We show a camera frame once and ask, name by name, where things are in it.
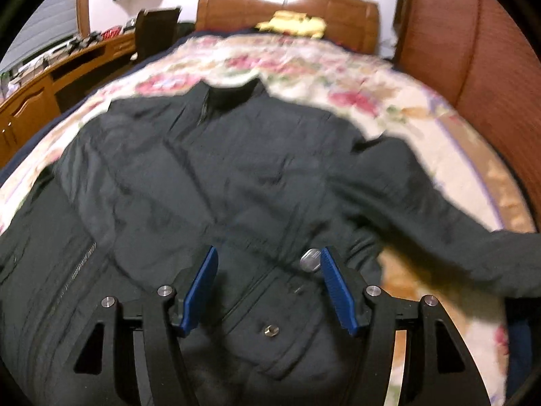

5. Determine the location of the dark chair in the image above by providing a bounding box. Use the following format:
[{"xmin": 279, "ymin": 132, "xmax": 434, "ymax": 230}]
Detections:
[{"xmin": 134, "ymin": 7, "xmax": 182, "ymax": 62}]

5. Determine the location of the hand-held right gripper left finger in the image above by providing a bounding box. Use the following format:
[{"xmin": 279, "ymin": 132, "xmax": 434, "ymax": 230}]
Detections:
[{"xmin": 50, "ymin": 246, "xmax": 219, "ymax": 406}]

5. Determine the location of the grey window blind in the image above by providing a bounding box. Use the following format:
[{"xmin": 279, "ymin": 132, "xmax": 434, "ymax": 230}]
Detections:
[{"xmin": 0, "ymin": 0, "xmax": 81, "ymax": 72}]

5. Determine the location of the wooden bed headboard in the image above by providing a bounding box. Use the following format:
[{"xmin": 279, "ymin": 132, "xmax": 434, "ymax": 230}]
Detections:
[{"xmin": 196, "ymin": 0, "xmax": 381, "ymax": 53}]

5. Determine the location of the dark grey jacket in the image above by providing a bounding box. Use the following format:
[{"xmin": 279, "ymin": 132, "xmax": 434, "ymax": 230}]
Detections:
[{"xmin": 0, "ymin": 80, "xmax": 541, "ymax": 406}]

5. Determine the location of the wooden wardrobe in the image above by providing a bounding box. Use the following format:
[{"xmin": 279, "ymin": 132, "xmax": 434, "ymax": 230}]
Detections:
[{"xmin": 395, "ymin": 0, "xmax": 541, "ymax": 187}]

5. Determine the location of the floral blanket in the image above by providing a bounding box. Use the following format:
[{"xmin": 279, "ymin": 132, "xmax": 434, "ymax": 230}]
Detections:
[{"xmin": 0, "ymin": 34, "xmax": 537, "ymax": 406}]

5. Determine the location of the yellow plush toy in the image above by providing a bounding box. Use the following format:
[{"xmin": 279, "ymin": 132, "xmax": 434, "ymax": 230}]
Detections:
[{"xmin": 257, "ymin": 9, "xmax": 327, "ymax": 39}]

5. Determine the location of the wooden desk cabinet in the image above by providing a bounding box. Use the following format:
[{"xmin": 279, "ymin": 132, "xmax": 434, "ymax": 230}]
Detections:
[{"xmin": 0, "ymin": 31, "xmax": 140, "ymax": 165}]

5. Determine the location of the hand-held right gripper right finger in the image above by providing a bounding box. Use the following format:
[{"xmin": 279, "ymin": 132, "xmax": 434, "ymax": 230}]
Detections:
[{"xmin": 320, "ymin": 246, "xmax": 492, "ymax": 406}]

